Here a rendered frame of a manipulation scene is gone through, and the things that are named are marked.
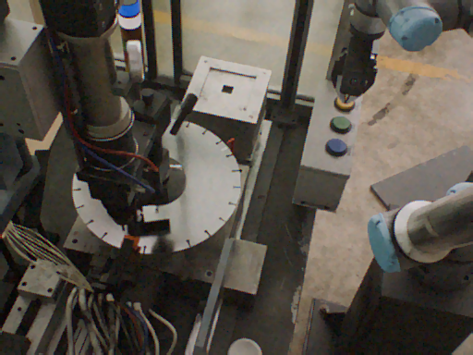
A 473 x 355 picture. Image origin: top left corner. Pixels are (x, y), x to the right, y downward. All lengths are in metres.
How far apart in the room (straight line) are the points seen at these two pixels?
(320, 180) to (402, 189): 1.15
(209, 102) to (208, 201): 0.32
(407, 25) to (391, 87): 1.83
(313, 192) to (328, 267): 0.86
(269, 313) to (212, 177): 0.31
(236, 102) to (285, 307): 0.48
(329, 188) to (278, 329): 0.33
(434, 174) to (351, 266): 0.57
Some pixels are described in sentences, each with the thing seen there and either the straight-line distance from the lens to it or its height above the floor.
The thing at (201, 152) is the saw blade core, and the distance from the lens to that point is 1.22.
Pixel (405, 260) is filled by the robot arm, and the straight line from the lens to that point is 1.16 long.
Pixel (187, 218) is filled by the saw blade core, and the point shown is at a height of 0.95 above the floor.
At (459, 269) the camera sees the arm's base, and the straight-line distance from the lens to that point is 1.34.
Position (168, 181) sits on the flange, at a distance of 1.16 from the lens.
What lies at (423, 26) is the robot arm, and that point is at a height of 1.30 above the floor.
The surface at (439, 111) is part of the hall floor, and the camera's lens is 2.81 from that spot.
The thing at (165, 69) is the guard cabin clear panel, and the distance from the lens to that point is 1.62.
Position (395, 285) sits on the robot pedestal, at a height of 0.75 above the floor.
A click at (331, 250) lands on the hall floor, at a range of 2.24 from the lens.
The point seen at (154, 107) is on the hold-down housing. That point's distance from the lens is 0.89.
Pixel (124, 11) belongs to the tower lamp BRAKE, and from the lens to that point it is 1.24.
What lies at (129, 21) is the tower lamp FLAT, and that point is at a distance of 1.26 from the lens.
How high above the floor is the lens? 1.90
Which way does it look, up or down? 53 degrees down
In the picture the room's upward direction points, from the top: 5 degrees clockwise
